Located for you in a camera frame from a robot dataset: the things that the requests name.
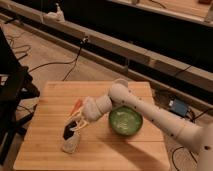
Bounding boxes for white tube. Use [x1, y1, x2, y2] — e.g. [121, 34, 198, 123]
[76, 112, 85, 123]

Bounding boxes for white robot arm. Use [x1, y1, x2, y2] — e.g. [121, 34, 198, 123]
[68, 82, 213, 171]

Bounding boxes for black cables near box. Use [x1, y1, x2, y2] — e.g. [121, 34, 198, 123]
[158, 106, 213, 171]

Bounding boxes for blue electronic box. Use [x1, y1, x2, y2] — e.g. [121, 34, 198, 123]
[169, 99, 188, 117]

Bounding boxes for black chair frame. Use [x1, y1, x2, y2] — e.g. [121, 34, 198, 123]
[0, 28, 40, 165]

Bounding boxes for green bowl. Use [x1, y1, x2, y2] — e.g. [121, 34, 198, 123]
[108, 106, 143, 136]

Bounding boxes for black eraser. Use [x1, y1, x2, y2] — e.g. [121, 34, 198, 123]
[63, 121, 77, 140]

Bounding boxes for white object on rail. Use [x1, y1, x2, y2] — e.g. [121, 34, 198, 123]
[44, 3, 65, 22]

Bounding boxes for black cable on floor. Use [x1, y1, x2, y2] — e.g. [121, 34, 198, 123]
[28, 38, 88, 82]

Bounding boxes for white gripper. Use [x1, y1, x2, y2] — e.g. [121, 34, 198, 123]
[66, 97, 102, 132]

